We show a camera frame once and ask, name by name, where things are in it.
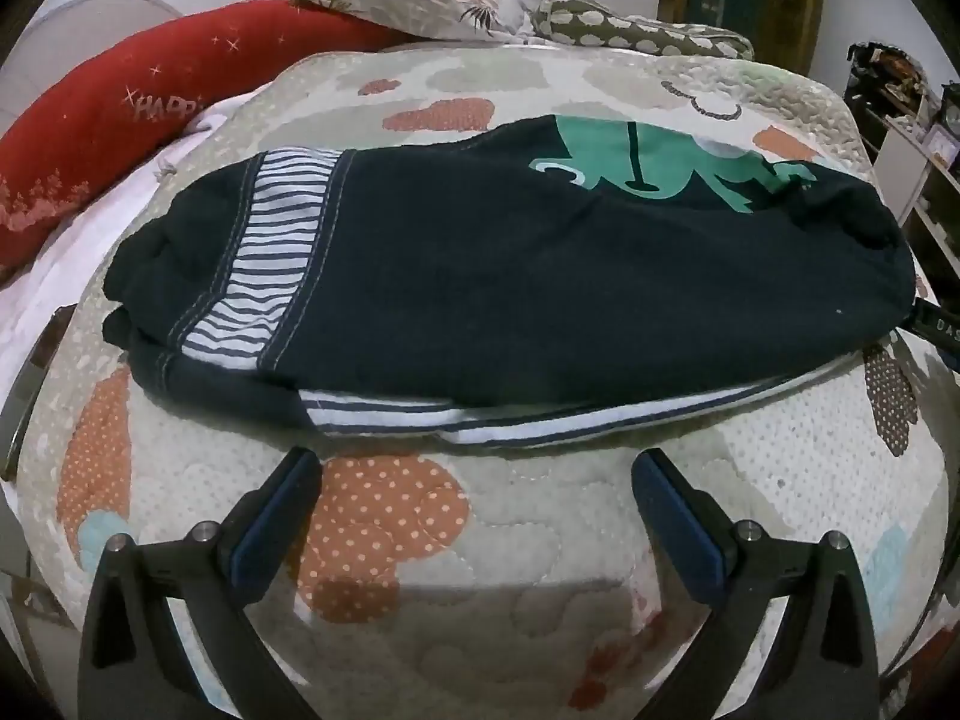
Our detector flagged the white storage shelf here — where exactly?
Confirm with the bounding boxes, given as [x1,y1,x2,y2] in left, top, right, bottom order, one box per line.
[846,37,960,282]

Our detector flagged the heart-patterned quilted blanket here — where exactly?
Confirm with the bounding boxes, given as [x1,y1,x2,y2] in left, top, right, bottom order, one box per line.
[15,41,950,720]

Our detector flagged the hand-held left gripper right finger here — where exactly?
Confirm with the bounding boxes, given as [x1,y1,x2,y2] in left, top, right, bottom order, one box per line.
[631,448,880,720]

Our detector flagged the long red pillow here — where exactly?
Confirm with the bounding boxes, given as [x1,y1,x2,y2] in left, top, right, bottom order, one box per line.
[0,0,406,278]

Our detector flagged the rounded white headboard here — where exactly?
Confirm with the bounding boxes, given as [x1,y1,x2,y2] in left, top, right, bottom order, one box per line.
[15,0,185,68]

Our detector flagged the pale pink bed sheet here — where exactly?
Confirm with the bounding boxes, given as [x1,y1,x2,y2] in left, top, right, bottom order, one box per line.
[0,82,263,421]

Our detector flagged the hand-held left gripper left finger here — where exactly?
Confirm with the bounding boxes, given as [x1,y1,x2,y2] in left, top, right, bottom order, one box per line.
[77,447,323,720]

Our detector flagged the dark navy striped pants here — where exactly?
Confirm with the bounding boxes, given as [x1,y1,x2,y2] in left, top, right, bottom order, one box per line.
[103,114,917,443]

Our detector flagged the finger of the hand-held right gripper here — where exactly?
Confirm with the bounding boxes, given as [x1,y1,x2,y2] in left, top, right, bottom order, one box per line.
[909,298,960,372]

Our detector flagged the dark flat phone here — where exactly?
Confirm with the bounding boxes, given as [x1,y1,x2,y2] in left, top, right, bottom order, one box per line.
[0,306,74,482]

